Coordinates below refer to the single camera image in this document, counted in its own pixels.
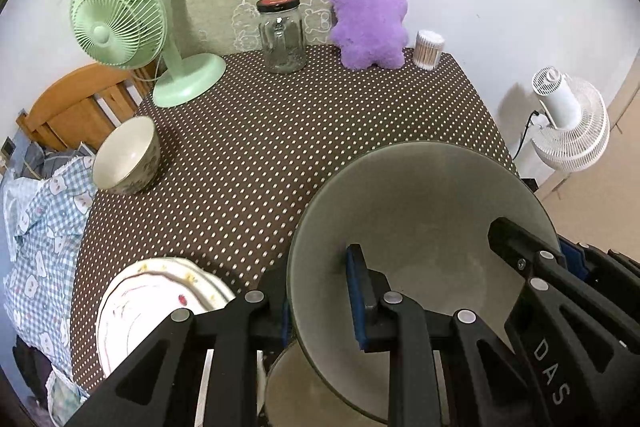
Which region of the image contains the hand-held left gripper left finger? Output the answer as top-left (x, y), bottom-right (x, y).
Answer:
top-left (65, 264), bottom-right (296, 427)

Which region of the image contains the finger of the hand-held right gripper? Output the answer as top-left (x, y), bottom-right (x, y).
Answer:
top-left (559, 237), bottom-right (640, 305)
top-left (487, 217), bottom-right (640, 328)

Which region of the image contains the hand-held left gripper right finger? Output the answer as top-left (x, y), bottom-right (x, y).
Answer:
top-left (345, 243), bottom-right (531, 427)

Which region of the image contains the large floral bowl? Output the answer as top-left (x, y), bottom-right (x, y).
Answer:
top-left (286, 142), bottom-right (558, 425)
top-left (262, 339), bottom-right (391, 427)

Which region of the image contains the red patterned white plate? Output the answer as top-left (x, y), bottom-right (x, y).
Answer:
top-left (96, 269), bottom-right (221, 378)

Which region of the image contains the white standing fan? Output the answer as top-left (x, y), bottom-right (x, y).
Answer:
top-left (530, 66), bottom-right (611, 170)

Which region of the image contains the brown polka dot tablecloth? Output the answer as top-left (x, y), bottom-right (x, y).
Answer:
top-left (70, 44), bottom-right (521, 395)

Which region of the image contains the cotton swab container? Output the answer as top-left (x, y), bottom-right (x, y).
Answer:
top-left (412, 29), bottom-right (446, 70)

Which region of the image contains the small floral bowl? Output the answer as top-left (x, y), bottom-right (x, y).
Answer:
top-left (91, 115), bottom-right (161, 195)

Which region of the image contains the blue checkered blanket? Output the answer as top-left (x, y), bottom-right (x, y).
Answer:
top-left (0, 152), bottom-right (98, 373)

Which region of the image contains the dark cloth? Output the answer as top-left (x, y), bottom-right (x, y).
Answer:
top-left (12, 332), bottom-right (51, 413)

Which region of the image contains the green desk fan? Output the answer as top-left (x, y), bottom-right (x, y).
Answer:
top-left (70, 0), bottom-right (227, 108)

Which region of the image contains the glass jar with black lid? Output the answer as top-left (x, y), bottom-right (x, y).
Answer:
top-left (256, 0), bottom-right (307, 74)

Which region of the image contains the grey cloth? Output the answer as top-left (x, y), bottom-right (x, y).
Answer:
top-left (22, 142), bottom-right (96, 180)

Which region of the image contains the purple plush toy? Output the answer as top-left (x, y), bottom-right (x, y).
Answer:
top-left (328, 0), bottom-right (411, 71)

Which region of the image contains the wooden headboard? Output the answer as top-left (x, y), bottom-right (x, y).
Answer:
top-left (15, 63), bottom-right (156, 152)

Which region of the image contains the black fan cable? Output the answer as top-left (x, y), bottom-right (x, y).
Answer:
top-left (512, 109), bottom-right (543, 158)

